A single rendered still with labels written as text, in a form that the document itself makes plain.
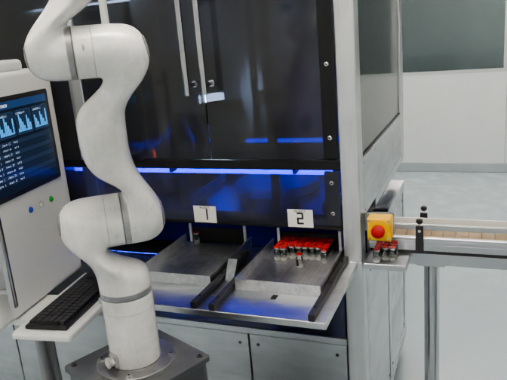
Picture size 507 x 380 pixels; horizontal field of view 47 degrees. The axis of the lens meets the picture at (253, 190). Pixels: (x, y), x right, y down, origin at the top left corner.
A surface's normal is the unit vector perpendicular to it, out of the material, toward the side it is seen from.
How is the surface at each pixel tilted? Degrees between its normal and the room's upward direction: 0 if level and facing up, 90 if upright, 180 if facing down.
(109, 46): 81
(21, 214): 90
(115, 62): 111
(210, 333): 90
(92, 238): 96
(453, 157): 90
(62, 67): 115
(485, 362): 0
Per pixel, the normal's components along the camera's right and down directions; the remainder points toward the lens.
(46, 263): 0.97, -0.01
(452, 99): -0.36, 0.28
